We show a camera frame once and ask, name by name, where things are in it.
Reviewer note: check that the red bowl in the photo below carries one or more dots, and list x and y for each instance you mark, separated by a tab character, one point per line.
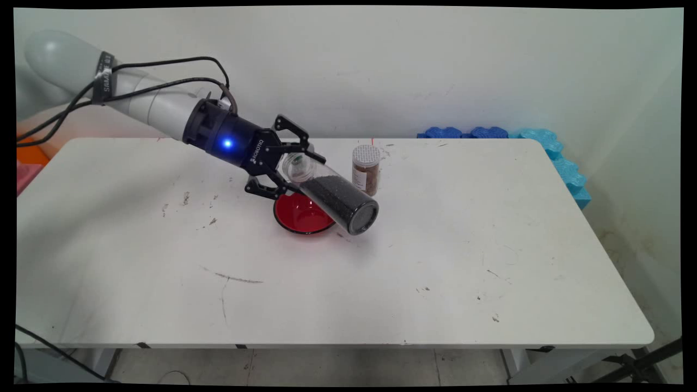
297	215

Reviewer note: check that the orange object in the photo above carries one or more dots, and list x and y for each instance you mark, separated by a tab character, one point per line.
31	153

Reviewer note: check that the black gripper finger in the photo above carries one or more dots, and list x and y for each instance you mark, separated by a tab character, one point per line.
267	190
304	142

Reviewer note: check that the light blue foam piece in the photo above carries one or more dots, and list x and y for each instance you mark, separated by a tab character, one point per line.
544	141

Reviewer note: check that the clear jar with black seeds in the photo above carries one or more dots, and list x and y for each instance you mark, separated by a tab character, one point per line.
337	198

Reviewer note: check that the black tripod stand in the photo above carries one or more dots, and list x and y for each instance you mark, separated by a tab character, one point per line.
659	350

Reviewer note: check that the brown spice jar patterned lid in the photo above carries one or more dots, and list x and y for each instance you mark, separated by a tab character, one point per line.
366	174

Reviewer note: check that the pink object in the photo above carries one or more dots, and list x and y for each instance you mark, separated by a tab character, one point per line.
27	178

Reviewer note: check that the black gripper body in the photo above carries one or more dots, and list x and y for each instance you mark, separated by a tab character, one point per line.
239	141

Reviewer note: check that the grey table leg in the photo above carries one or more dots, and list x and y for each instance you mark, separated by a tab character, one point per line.
103	362

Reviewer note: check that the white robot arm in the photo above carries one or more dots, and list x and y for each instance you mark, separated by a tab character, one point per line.
60	60

